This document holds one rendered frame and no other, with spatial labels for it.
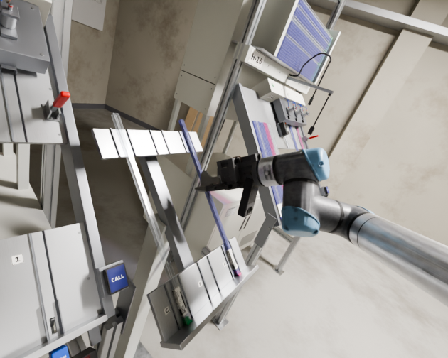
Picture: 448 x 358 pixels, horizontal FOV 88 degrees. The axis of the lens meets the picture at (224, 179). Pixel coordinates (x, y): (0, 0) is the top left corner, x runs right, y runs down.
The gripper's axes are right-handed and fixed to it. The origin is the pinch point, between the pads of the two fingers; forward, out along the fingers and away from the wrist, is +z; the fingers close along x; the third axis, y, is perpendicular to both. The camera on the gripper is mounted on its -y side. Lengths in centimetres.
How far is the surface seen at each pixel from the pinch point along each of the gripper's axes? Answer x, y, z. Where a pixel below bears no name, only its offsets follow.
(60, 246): 37.5, -3.8, 7.3
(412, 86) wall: -304, 56, -79
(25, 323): 45.0, -14.2, 6.0
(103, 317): 34.8, -19.1, 2.2
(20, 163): 29, 20, 55
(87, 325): 37.7, -18.8, 2.5
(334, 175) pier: -281, -34, 15
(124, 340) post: 15, -51, 40
